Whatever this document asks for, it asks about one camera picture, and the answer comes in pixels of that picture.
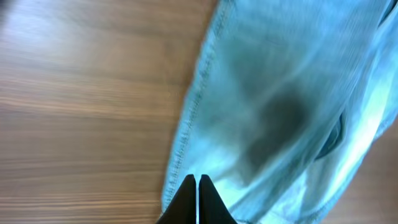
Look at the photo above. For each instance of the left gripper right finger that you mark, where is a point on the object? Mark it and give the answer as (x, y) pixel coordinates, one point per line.
(211, 207)

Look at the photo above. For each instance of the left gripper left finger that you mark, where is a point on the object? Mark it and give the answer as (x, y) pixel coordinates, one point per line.
(182, 209)

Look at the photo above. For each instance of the light blue denim shorts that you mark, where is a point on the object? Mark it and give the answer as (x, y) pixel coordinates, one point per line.
(286, 99)

